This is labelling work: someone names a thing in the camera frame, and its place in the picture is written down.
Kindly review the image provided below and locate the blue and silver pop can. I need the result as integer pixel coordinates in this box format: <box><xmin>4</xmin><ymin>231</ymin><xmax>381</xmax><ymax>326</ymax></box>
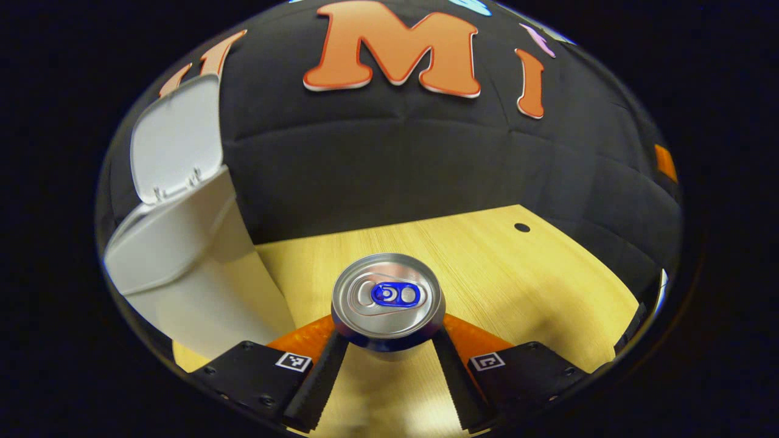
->
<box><xmin>331</xmin><ymin>253</ymin><xmax>447</xmax><ymax>363</ymax></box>

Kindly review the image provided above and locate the black backdrop cloth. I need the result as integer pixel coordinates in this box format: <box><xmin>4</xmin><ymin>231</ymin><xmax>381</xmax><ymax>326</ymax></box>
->
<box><xmin>97</xmin><ymin>0</ymin><xmax>683</xmax><ymax>305</ymax></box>

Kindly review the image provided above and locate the light wooden desktop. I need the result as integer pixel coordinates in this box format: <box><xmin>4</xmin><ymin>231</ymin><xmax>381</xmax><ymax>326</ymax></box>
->
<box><xmin>172</xmin><ymin>204</ymin><xmax>641</xmax><ymax>438</ymax></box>

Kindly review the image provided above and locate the white desktop garbage bin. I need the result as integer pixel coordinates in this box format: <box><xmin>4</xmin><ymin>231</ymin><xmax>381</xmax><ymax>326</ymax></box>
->
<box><xmin>102</xmin><ymin>73</ymin><xmax>297</xmax><ymax>361</ymax></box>

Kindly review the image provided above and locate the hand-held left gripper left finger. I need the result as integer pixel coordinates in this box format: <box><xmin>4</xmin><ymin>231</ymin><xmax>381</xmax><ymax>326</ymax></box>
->
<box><xmin>190</xmin><ymin>315</ymin><xmax>351</xmax><ymax>434</ymax></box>

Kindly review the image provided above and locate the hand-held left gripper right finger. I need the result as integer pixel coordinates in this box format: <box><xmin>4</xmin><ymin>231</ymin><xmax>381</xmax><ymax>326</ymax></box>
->
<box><xmin>431</xmin><ymin>313</ymin><xmax>590</xmax><ymax>434</ymax></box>

